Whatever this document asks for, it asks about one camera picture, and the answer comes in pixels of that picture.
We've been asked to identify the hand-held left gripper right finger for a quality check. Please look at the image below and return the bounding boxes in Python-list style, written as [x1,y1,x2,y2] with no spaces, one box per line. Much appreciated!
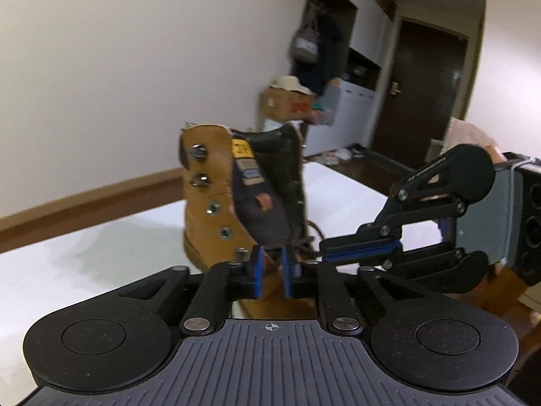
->
[282,246,440,335]

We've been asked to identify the white plastic buckets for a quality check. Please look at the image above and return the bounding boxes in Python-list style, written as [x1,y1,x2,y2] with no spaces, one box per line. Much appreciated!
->
[264,118,297,133]

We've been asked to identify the dark wooden door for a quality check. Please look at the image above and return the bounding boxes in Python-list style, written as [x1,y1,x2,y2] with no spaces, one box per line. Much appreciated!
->
[371,16,471,171]

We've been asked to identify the tan leather boot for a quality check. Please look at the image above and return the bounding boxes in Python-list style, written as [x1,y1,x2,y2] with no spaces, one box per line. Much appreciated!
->
[181,122,323,320]

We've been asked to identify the cream straw hat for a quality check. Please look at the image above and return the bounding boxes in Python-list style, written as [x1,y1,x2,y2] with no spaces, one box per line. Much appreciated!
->
[270,75,312,94]

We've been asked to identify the dark brown shoelace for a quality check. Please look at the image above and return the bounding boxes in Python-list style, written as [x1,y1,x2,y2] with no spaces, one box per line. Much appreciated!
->
[295,219,327,264]

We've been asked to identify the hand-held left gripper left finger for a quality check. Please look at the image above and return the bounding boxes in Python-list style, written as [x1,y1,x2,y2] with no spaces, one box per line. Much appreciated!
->
[120,246,265,335]

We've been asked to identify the dark hanging coat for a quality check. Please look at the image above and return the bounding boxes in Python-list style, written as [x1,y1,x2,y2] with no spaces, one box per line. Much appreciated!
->
[314,12,344,94]

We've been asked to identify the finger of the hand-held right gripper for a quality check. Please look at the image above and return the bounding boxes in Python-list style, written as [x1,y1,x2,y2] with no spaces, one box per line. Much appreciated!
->
[320,152,466,261]
[325,249,466,280]

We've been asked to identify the grey hanging bag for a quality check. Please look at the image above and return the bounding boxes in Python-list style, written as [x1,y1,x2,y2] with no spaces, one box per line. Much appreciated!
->
[291,24,321,66]

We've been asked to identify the cardboard box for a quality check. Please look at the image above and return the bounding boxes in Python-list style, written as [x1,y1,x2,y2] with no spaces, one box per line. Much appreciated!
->
[259,87,316,122]

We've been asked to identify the row of small shoes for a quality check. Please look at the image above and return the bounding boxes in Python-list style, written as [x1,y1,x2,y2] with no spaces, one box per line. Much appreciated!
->
[318,143,369,166]

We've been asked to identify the white cabinet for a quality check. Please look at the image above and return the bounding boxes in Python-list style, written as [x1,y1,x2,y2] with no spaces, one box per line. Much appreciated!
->
[304,0,401,158]

